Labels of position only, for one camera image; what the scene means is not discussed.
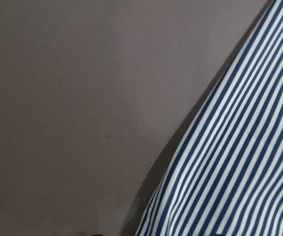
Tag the blue white striped polo shirt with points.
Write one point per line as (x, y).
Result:
(226, 176)

